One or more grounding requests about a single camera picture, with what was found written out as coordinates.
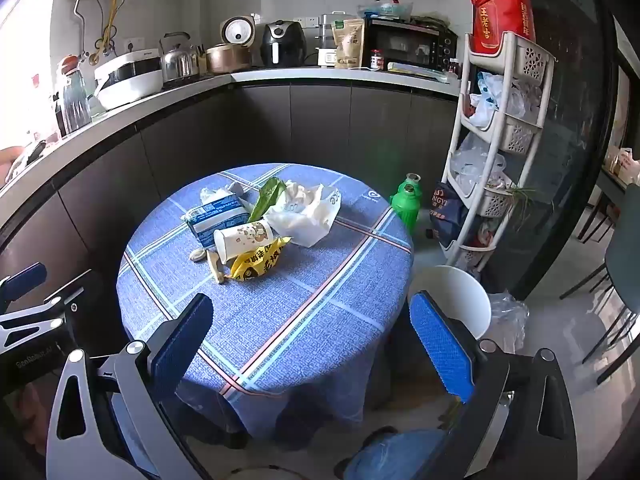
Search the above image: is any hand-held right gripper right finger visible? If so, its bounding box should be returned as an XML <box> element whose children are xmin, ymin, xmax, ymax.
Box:
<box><xmin>408</xmin><ymin>290</ymin><xmax>596</xmax><ymax>480</ymax></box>

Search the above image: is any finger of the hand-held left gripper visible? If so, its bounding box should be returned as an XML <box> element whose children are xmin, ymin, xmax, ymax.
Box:
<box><xmin>0</xmin><ymin>262</ymin><xmax>49</xmax><ymax>313</ymax></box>
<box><xmin>0</xmin><ymin>269</ymin><xmax>95</xmax><ymax>343</ymax></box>

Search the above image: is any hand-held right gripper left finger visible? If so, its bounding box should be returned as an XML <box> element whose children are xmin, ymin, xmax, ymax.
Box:
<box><xmin>46</xmin><ymin>292</ymin><xmax>216</xmax><ymax>480</ymax></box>

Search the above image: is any white round bin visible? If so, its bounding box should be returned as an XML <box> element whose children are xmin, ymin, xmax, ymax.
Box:
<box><xmin>407</xmin><ymin>265</ymin><xmax>492</xmax><ymax>341</ymax></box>

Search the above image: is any clear bin liner bag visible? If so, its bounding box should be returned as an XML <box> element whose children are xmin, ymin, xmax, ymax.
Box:
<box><xmin>482</xmin><ymin>292</ymin><xmax>530</xmax><ymax>356</ymax></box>

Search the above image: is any beige peel scrap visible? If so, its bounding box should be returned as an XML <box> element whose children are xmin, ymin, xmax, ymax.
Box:
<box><xmin>206</xmin><ymin>250</ymin><xmax>226</xmax><ymax>285</ymax></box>

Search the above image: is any yellow snack wrapper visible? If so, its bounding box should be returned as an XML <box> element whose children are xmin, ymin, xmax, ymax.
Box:
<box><xmin>223</xmin><ymin>236</ymin><xmax>292</xmax><ymax>283</ymax></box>

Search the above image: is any blue cloth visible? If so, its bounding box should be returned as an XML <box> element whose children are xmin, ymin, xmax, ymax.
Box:
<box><xmin>345</xmin><ymin>427</ymin><xmax>448</xmax><ymax>480</ymax></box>

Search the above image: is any printed paper cup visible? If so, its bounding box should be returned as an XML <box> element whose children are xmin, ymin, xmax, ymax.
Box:
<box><xmin>213</xmin><ymin>221</ymin><xmax>275</xmax><ymax>264</ymax></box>

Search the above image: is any blue white milk carton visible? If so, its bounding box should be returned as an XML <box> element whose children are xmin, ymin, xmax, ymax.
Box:
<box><xmin>182</xmin><ymin>195</ymin><xmax>251</xmax><ymax>248</ymax></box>

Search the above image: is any blue plaid tablecloth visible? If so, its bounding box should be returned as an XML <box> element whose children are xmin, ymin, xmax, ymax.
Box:
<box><xmin>116</xmin><ymin>162</ymin><xmax>416</xmax><ymax>441</ymax></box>

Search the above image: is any dark blue sack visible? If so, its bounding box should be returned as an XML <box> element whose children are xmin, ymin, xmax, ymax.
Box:
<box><xmin>429</xmin><ymin>181</ymin><xmax>471</xmax><ymax>248</ymax></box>

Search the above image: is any green thermos flask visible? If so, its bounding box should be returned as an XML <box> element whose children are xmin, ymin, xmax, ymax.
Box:
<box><xmin>390</xmin><ymin>172</ymin><xmax>423</xmax><ymax>233</ymax></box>

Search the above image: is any green wrapper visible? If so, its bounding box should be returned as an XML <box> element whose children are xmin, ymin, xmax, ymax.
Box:
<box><xmin>247</xmin><ymin>177</ymin><xmax>287</xmax><ymax>223</ymax></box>

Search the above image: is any white plastic bag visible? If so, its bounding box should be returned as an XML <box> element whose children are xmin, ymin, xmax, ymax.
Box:
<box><xmin>263</xmin><ymin>180</ymin><xmax>343</xmax><ymax>248</ymax></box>

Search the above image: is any green onion bunch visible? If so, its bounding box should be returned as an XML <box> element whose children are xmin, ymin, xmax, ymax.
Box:
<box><xmin>505</xmin><ymin>185</ymin><xmax>556</xmax><ymax>231</ymax></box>

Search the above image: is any clear water jug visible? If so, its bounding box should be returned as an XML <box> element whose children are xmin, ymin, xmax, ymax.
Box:
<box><xmin>54</xmin><ymin>55</ymin><xmax>93</xmax><ymax>136</ymax></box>

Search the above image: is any clear plastic bags bundle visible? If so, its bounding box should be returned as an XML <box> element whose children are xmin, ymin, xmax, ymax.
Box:
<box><xmin>450</xmin><ymin>132</ymin><xmax>506</xmax><ymax>191</ymax></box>

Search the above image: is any dark dining chair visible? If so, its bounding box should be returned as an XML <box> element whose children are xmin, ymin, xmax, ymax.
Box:
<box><xmin>582</xmin><ymin>210</ymin><xmax>640</xmax><ymax>386</ymax></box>

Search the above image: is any white electric cooker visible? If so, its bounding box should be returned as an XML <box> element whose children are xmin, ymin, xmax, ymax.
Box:
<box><xmin>94</xmin><ymin>51</ymin><xmax>165</xmax><ymax>111</ymax></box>

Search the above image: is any white storage rack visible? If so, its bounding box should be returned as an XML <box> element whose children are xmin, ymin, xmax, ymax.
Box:
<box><xmin>440</xmin><ymin>31</ymin><xmax>558</xmax><ymax>271</ymax></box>

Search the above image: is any white plastic bags bundle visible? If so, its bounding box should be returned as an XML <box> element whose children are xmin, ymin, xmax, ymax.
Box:
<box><xmin>467</xmin><ymin>71</ymin><xmax>543</xmax><ymax>128</ymax></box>

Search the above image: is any dark kitchen base cabinet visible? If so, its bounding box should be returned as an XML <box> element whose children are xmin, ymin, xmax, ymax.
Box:
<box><xmin>0</xmin><ymin>67</ymin><xmax>462</xmax><ymax>321</ymax></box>

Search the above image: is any steel kettle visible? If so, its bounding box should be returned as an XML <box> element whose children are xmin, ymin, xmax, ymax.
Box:
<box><xmin>159</xmin><ymin>31</ymin><xmax>200</xmax><ymax>82</ymax></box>

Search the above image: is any black framed glass door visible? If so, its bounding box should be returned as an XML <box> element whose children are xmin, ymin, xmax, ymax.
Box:
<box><xmin>500</xmin><ymin>0</ymin><xmax>623</xmax><ymax>303</ymax></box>

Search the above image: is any long foil wrap box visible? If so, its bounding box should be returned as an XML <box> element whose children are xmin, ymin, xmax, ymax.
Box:
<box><xmin>387</xmin><ymin>61</ymin><xmax>461</xmax><ymax>83</ymax></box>

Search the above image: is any copper rice cooker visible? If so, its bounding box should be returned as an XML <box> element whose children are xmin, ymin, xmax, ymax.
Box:
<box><xmin>206</xmin><ymin>15</ymin><xmax>258</xmax><ymax>75</ymax></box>

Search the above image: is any brown paper pouch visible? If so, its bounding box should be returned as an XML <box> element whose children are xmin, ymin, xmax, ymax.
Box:
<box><xmin>332</xmin><ymin>18</ymin><xmax>366</xmax><ymax>69</ymax></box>

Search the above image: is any black air fryer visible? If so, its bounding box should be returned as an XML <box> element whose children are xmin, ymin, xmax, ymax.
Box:
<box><xmin>260</xmin><ymin>20</ymin><xmax>307</xmax><ymax>67</ymax></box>

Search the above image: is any red gift bag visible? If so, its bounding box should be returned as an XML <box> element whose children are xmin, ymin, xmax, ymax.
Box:
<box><xmin>468</xmin><ymin>0</ymin><xmax>537</xmax><ymax>56</ymax></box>

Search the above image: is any plastic bag on oven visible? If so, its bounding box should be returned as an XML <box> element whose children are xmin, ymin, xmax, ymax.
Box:
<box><xmin>356</xmin><ymin>0</ymin><xmax>415</xmax><ymax>21</ymax></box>

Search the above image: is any yellow gas hose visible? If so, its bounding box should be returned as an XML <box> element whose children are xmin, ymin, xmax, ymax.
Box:
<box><xmin>97</xmin><ymin>0</ymin><xmax>120</xmax><ymax>56</ymax></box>

